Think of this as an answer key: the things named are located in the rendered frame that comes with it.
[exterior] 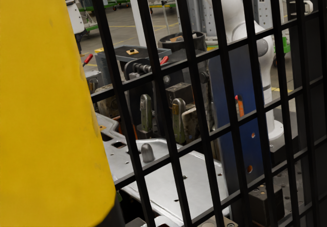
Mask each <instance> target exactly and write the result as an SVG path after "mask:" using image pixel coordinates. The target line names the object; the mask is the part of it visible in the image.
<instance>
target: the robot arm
mask: <svg viewBox="0 0 327 227"><path fill-rule="evenodd" d="M72 1H74V0H66V1H65V2H66V6H67V9H68V13H69V16H70V20H71V24H72V28H73V32H74V36H75V40H76V43H77V47H78V50H79V54H81V51H82V49H81V46H80V41H81V38H82V37H83V36H84V35H85V34H86V33H87V30H86V29H85V27H84V24H83V21H82V18H81V15H80V13H79V10H78V8H77V6H76V4H75V3H73V2H72ZM207 2H208V3H209V5H210V6H211V8H212V10H213V6H212V0H207ZM221 5H222V11H223V18H224V25H225V32H226V35H227V38H228V40H229V42H233V41H236V40H238V39H241V38H244V37H247V31H246V23H245V16H244V8H243V2H242V1H241V0H221ZM254 27H255V33H257V32H260V31H263V30H265V29H264V28H263V27H261V26H260V25H258V24H257V23H256V22H255V21H254ZM256 43H257V52H258V60H259V63H260V67H261V75H262V84H263V93H264V101H265V104H267V103H269V102H271V101H272V89H271V77H270V70H271V66H272V63H273V56H274V46H273V40H272V38H271V36H267V37H265V38H262V39H259V40H257V41H256ZM266 118H267V126H268V135H269V141H272V140H275V139H277V138H279V137H280V136H281V135H282V134H283V133H284V129H283V124H282V123H280V122H279V121H276V120H274V115H273V109H272V110H270V111H268V112H266Z"/></svg>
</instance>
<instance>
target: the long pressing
mask: <svg viewBox="0 0 327 227"><path fill-rule="evenodd" d="M95 115H96V118H97V122H98V126H100V125H103V126H105V127H106V129H103V130H101V131H100V132H101V133H103V134H105V135H107V136H109V137H111V138H113V139H112V140H110V141H107V142H105V141H103V144H104V148H105V151H106V155H107V159H108V163H109V167H110V171H111V175H112V178H113V181H116V180H118V179H120V178H122V177H124V176H126V175H128V174H130V173H132V172H134V171H133V167H132V163H131V159H130V155H129V154H127V152H128V147H127V146H125V147H123V148H120V149H118V148H116V147H114V146H112V145H113V144H115V143H117V142H121V143H123V144H125V145H127V142H126V138H125V136H124V135H122V134H120V133H118V132H117V130H118V128H119V122H118V121H116V120H113V119H111V118H109V117H106V116H104V115H101V114H99V113H97V112H95ZM144 143H149V144H150V145H151V147H152V149H153V154H154V158H155V159H154V161H155V160H157V159H159V158H161V157H163V156H165V155H167V154H169V151H168V146H167V142H166V139H165V138H152V139H143V140H136V144H137V148H138V151H139V152H141V146H142V144H144ZM111 154H114V155H111ZM139 156H140V160H141V164H142V167H143V166H145V165H147V164H149V163H151V162H149V163H145V162H143V158H142V154H140V155H139ZM179 160H180V165H181V170H182V176H184V175H185V176H186V177H187V178H186V179H184V180H183V181H184V186H185V191H186V195H187V200H188V205H189V210H190V215H191V220H192V219H194V218H195V217H197V216H198V215H200V214H202V213H203V212H205V211H206V210H208V209H209V208H211V207H212V206H213V202H212V196H211V191H210V186H209V180H208V174H207V169H206V163H205V158H204V154H202V153H199V152H197V151H192V152H190V153H188V154H186V155H184V156H182V157H180V158H179ZM127 162H128V163H127ZM152 162H153V161H152ZM126 163H127V164H126ZM214 165H215V170H216V176H217V182H218V190H219V196H220V201H222V200H223V199H225V198H227V196H226V189H225V184H224V178H223V171H222V165H221V161H218V160H216V159H214ZM219 174H222V175H221V176H218V175H219ZM145 182H146V186H147V191H148V195H149V199H150V203H151V207H152V211H153V212H154V213H156V214H157V215H158V216H165V217H167V218H168V219H170V220H171V221H173V222H174V223H176V224H177V225H179V226H183V225H184V223H183V218H182V212H181V207H180V203H179V201H177V202H175V200H178V199H179V198H178V194H177V189H176V184H175V179H174V174H173V170H172V165H171V163H169V164H167V165H165V166H163V167H161V168H159V169H157V170H156V171H154V172H152V173H150V174H148V175H146V176H145ZM120 190H122V191H123V192H125V193H126V194H128V195H129V196H131V197H132V198H134V199H135V200H136V201H138V202H139V203H141V199H140V195H139V191H138V187H137V183H136V181H135V182H133V183H131V184H129V185H127V186H125V187H123V188H121V189H120ZM141 204H142V203H141ZM222 213H223V216H224V217H228V216H229V215H230V213H229V208H228V207H226V208H225V209H223V210H222Z"/></svg>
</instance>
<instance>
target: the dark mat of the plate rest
mask: <svg viewBox="0 0 327 227"><path fill-rule="evenodd" d="M131 49H135V50H136V51H138V52H139V53H137V54H133V55H129V54H128V53H127V52H126V51H129V50H131ZM114 51H115V55H116V56H122V57H130V58H137V59H139V58H147V57H149V56H148V51H147V49H146V48H137V47H128V46H122V47H119V48H116V49H114ZM162 52H165V51H163V50H158V53H162Z"/></svg>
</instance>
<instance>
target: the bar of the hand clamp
mask: <svg viewBox="0 0 327 227"><path fill-rule="evenodd" d="M199 76H200V82H201V83H202V84H204V83H206V101H207V124H208V130H209V133H210V132H212V130H211V128H212V127H213V126H214V124H215V121H214V115H213V109H212V102H213V97H212V91H211V85H210V79H209V73H208V70H205V72H200V74H199Z"/></svg>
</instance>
